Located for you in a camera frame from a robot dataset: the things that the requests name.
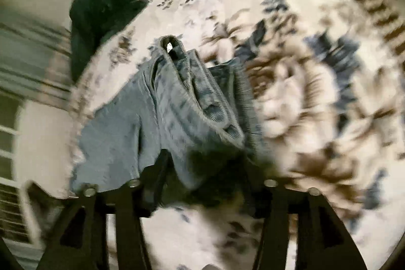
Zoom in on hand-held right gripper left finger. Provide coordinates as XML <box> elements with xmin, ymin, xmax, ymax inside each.
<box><xmin>35</xmin><ymin>149</ymin><xmax>171</xmax><ymax>270</ymax></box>

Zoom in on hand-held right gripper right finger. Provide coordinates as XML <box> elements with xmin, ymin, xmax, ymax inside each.
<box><xmin>244</xmin><ymin>156</ymin><xmax>369</xmax><ymax>270</ymax></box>

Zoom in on light blue denim pants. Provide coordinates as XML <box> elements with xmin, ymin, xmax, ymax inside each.
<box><xmin>70</xmin><ymin>35</ymin><xmax>269</xmax><ymax>214</ymax></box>

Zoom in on floral printed bed blanket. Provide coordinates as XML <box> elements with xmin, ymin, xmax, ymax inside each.
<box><xmin>22</xmin><ymin>0</ymin><xmax>405</xmax><ymax>270</ymax></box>

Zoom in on dark green cloth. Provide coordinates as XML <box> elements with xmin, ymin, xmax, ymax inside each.
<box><xmin>69</xmin><ymin>0</ymin><xmax>157</xmax><ymax>82</ymax></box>

